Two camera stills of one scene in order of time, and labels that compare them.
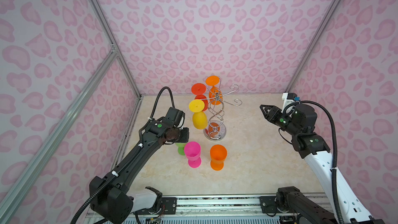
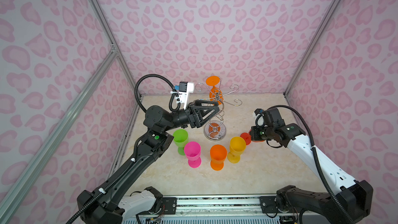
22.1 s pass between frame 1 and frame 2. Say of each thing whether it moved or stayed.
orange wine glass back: stayed
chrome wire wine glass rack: stayed
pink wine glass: stayed
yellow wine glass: moved
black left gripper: moved
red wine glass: moved
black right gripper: moved
